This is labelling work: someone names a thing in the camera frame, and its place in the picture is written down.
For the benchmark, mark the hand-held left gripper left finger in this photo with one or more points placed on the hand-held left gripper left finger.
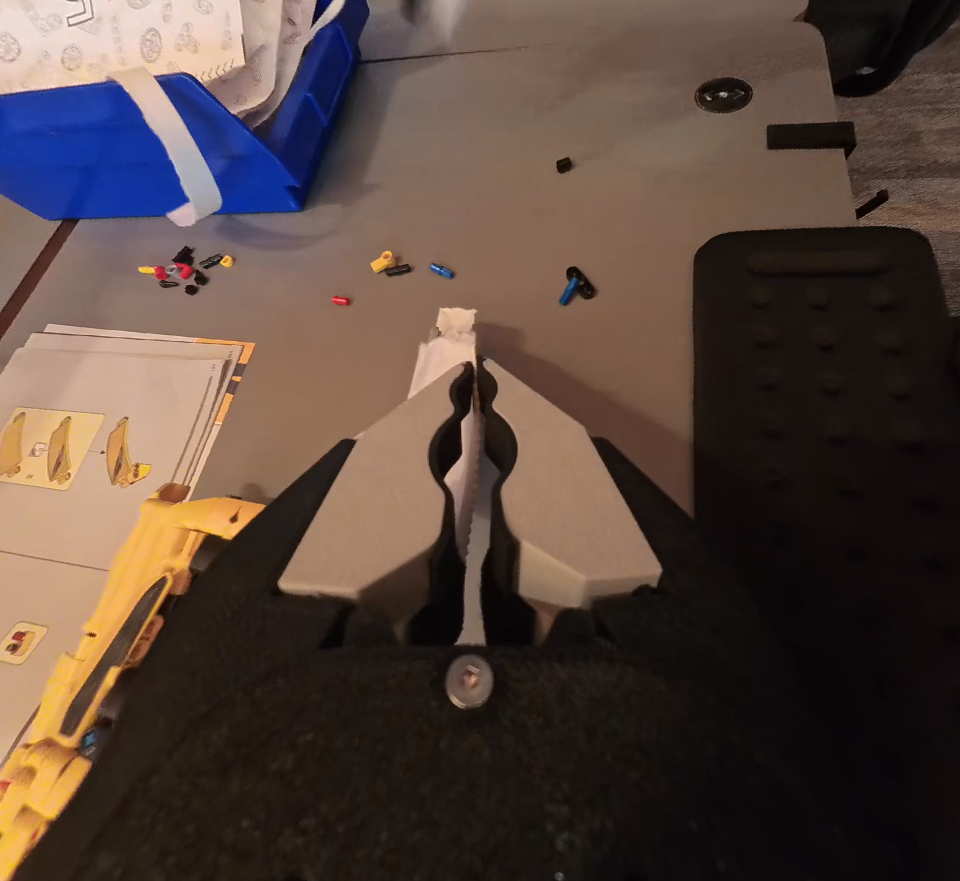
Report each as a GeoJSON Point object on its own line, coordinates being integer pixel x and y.
{"type": "Point", "coordinates": [375, 506]}

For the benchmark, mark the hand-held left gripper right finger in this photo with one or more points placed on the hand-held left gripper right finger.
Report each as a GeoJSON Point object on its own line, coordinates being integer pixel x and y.
{"type": "Point", "coordinates": [570, 513]}

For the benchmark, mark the small printed paper bag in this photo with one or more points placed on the small printed paper bag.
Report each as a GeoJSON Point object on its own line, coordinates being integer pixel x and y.
{"type": "Point", "coordinates": [446, 348]}

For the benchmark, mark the blue plastic bin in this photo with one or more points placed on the blue plastic bin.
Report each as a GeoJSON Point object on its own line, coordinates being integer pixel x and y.
{"type": "Point", "coordinates": [75, 146]}

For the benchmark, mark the black desk grommet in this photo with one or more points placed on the black desk grommet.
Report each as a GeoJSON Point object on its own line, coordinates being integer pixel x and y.
{"type": "Point", "coordinates": [724, 95]}

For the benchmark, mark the black desk edge clip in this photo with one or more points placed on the black desk edge clip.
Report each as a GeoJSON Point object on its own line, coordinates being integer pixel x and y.
{"type": "Point", "coordinates": [810, 135]}

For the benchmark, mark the crumpled printed paper bag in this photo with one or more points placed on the crumpled printed paper bag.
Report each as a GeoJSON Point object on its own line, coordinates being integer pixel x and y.
{"type": "Point", "coordinates": [270, 33]}

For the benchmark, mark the black connector piece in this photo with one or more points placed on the black connector piece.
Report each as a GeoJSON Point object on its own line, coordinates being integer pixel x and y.
{"type": "Point", "coordinates": [585, 285]}

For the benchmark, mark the yellow toy car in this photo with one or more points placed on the yellow toy car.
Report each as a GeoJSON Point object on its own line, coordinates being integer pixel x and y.
{"type": "Point", "coordinates": [150, 558]}

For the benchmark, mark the yellow connector piece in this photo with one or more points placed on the yellow connector piece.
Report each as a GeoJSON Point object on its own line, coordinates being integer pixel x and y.
{"type": "Point", "coordinates": [382, 261]}

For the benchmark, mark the black office chair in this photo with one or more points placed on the black office chair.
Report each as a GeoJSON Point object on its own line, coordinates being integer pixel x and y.
{"type": "Point", "coordinates": [825, 371]}

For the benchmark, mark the cluster of small mixed pins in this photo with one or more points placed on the cluster of small mixed pins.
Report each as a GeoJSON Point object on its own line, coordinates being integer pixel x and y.
{"type": "Point", "coordinates": [184, 270]}

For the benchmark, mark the instruction booklet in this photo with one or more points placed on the instruction booklet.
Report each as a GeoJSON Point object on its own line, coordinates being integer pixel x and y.
{"type": "Point", "coordinates": [75, 386]}

